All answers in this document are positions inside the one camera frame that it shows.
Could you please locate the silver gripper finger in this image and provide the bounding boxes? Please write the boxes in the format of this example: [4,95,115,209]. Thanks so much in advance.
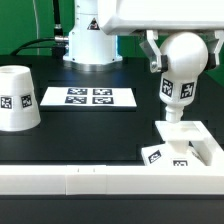
[206,30,224,70]

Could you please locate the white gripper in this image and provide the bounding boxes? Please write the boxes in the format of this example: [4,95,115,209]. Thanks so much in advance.
[98,0,224,73]

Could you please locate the white lamp bulb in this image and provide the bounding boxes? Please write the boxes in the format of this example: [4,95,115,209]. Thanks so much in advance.
[159,32,208,123]

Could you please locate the white lamp base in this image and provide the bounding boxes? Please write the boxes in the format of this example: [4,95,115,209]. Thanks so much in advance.
[141,121,205,168]

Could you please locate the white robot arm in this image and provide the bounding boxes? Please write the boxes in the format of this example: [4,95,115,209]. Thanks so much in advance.
[64,0,224,72]

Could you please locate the white lamp hood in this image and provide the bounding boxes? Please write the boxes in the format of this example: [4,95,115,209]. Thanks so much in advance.
[0,65,41,132]

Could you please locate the white marker sheet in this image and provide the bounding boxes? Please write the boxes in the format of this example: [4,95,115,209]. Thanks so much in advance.
[41,87,137,108]

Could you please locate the white L-shaped fence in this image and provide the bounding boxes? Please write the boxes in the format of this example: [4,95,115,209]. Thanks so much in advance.
[0,121,224,195]

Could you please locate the black cable with connector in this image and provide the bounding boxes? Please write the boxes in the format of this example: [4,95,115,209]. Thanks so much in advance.
[9,0,70,58]

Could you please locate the thin white cable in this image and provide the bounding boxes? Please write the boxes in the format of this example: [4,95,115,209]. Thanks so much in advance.
[32,0,40,56]

